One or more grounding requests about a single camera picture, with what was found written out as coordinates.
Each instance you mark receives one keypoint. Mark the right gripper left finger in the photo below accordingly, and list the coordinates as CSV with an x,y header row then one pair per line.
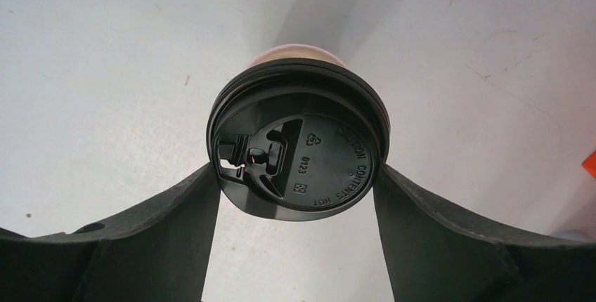
x,y
157,250

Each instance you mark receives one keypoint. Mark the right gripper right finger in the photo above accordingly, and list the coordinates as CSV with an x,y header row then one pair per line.
x,y
436,250

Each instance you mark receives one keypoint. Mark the orange paper bag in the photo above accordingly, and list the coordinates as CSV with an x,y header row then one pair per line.
x,y
589,164

